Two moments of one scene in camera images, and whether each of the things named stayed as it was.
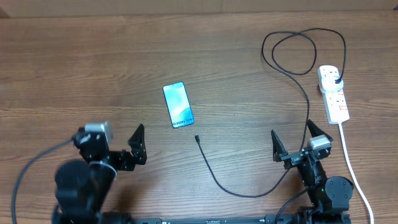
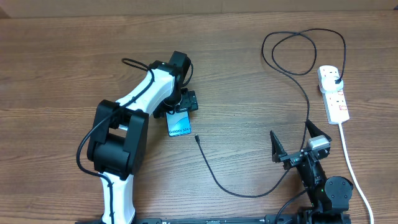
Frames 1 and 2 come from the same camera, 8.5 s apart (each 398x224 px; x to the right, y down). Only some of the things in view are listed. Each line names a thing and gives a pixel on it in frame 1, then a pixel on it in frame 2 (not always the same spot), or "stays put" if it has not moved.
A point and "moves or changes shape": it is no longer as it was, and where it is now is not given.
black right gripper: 291,158 stays put
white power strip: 335,102 stays put
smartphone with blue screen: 178,105 moves or changes shape
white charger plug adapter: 329,85 stays put
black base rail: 239,219 stays put
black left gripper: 126,160 to 188,101
